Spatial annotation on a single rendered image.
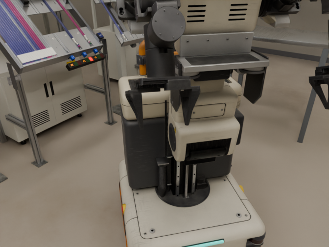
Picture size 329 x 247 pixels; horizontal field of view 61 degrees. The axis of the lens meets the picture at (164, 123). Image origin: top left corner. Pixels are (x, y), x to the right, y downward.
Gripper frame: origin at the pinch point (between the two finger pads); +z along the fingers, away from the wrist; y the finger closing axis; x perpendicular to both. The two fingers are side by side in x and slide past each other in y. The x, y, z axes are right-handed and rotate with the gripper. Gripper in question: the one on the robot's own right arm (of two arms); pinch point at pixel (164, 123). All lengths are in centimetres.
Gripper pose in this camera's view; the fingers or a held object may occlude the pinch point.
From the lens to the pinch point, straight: 57.2
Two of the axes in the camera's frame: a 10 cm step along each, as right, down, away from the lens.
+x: -2.9, -0.6, 9.5
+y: 9.5, -0.9, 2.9
